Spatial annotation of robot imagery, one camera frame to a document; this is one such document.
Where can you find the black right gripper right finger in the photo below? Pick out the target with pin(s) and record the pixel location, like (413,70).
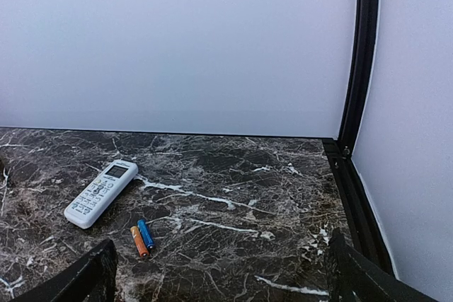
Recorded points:
(352,277)

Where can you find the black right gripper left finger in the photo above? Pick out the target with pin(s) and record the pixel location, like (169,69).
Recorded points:
(90,278)

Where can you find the orange AAA battery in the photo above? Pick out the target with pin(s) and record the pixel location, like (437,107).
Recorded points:
(139,242)

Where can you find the blue AAA battery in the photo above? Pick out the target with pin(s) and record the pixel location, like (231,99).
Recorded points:
(145,233)

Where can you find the white remote control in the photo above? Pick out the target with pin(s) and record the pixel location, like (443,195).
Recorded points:
(97,196)

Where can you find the black right table edge rail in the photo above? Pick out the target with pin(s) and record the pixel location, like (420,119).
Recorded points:
(366,236)

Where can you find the black right corner frame post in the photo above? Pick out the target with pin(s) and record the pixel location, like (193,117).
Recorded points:
(366,22)

